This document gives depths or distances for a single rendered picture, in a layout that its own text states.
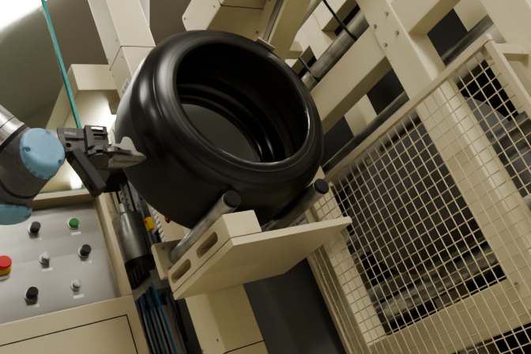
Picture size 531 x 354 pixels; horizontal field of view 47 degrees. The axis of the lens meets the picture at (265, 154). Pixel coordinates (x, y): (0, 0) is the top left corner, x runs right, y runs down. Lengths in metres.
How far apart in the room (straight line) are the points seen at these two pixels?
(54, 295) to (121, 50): 0.80
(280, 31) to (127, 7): 0.55
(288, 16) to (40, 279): 1.11
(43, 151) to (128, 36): 0.97
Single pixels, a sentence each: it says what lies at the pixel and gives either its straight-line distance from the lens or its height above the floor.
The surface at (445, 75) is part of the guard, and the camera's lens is 1.54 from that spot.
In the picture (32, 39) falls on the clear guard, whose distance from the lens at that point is 2.38.
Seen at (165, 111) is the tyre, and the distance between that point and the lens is 1.47.
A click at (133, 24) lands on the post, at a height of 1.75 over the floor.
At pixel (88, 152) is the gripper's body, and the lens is 1.44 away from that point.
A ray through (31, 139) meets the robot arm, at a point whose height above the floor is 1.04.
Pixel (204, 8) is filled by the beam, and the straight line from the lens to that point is 2.13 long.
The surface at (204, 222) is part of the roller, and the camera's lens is 1.51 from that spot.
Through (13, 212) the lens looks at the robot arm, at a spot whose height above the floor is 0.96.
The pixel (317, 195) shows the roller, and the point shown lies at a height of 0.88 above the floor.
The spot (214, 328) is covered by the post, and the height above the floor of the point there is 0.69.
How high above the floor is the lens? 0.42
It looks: 22 degrees up
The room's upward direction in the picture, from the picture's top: 23 degrees counter-clockwise
